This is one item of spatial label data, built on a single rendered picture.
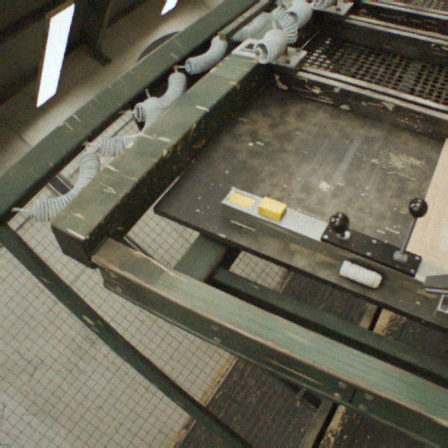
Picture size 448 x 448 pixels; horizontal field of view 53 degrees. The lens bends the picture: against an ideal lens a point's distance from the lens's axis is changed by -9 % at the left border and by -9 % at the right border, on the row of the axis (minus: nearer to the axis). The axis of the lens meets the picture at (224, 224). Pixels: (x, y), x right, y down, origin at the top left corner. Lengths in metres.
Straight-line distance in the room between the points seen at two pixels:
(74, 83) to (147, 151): 5.61
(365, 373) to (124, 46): 6.72
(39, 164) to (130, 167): 0.50
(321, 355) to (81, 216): 0.52
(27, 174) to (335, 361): 1.02
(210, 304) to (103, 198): 0.31
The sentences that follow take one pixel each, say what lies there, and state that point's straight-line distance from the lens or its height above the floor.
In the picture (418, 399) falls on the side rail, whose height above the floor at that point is 1.28.
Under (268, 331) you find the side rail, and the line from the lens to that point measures 0.81.
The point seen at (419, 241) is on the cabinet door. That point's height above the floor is 1.34.
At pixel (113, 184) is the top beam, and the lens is 1.01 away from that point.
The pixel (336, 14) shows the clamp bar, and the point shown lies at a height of 1.78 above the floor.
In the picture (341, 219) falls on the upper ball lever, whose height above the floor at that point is 1.54.
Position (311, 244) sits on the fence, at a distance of 0.96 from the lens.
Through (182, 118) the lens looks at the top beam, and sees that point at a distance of 1.14.
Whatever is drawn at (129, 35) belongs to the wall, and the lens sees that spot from 7.38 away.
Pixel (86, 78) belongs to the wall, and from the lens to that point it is 6.73.
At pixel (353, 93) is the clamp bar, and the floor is 1.60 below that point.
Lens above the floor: 1.77
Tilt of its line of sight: 7 degrees down
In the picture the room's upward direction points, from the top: 48 degrees counter-clockwise
